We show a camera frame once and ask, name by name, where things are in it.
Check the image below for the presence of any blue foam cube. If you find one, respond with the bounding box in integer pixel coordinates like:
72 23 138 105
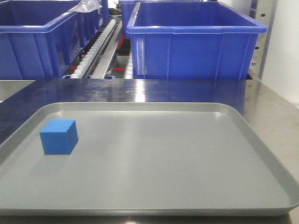
39 119 78 154

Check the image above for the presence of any grey metal shelf upright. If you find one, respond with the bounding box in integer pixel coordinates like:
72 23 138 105
249 0 278 80

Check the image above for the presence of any grey metal tray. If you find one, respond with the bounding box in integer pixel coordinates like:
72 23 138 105
0 102 299 216

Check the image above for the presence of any blue plastic bin right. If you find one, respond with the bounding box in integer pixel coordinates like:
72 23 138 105
127 1 267 79

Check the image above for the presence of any blue plastic bin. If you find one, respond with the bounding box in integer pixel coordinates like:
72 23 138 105
127 1 267 79
0 0 103 80

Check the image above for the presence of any clear plastic bag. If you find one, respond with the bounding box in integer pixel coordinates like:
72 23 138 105
70 0 101 13

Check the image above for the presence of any blue plastic bin left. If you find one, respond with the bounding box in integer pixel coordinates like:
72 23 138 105
0 0 103 80

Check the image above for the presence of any white roller conveyor rail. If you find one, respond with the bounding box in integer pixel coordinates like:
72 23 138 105
70 19 117 78

